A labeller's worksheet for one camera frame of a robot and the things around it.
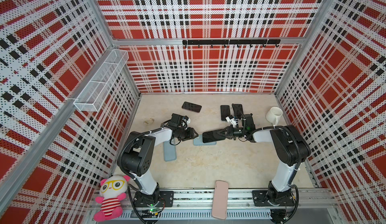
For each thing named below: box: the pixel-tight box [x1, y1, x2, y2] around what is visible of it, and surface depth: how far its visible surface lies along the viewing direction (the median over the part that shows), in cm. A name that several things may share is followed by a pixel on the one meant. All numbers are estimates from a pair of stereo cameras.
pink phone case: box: [211, 180, 229, 220], surface depth 74 cm
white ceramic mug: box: [265, 106, 283, 126], surface depth 101 cm
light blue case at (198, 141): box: [193, 134, 217, 147], surface depth 95 cm
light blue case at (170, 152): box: [163, 139, 177, 162], surface depth 92 cm
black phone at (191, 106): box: [181, 101, 203, 113], surface depth 115 cm
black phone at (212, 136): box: [202, 129, 227, 144], surface depth 93 cm
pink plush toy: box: [93, 175, 131, 222], surface depth 71 cm
